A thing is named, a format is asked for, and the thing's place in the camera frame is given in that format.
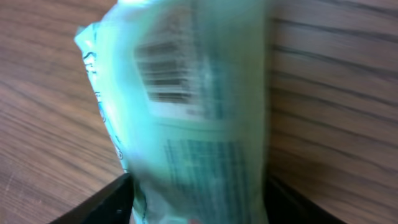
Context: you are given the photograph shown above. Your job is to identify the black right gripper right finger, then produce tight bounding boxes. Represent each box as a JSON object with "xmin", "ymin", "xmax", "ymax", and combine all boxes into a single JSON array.
[{"xmin": 264, "ymin": 175, "xmax": 346, "ymax": 224}]

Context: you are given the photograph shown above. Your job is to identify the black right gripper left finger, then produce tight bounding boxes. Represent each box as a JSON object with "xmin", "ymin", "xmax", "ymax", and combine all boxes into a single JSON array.
[{"xmin": 50, "ymin": 173, "xmax": 134, "ymax": 224}]

